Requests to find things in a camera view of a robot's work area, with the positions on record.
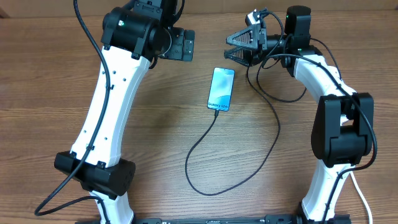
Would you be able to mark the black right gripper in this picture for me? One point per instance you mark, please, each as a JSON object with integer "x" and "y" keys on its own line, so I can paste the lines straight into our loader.
{"x": 256, "y": 40}

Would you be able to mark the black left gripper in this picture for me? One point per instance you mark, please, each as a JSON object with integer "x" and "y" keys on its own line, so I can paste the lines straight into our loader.
{"x": 180, "y": 44}

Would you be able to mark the Galaxy smartphone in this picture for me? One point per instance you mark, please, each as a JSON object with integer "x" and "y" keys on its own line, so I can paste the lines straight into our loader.
{"x": 221, "y": 89}

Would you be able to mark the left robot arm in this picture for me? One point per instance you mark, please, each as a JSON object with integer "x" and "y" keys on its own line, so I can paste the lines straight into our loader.
{"x": 134, "y": 37}

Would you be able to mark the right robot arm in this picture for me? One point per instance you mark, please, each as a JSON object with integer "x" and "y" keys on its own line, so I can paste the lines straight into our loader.
{"x": 342, "y": 132}

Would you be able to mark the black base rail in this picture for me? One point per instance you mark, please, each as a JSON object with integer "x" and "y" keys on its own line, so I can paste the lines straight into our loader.
{"x": 214, "y": 221}

